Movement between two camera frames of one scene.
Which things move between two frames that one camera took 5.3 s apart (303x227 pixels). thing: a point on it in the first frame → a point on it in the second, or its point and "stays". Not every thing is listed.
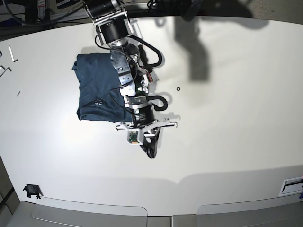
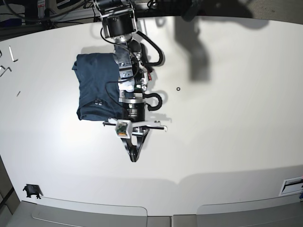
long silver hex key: (12, 55) stays
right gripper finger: (150, 141) → (141, 139)
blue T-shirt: (99, 97) stays
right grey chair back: (282, 211) stays
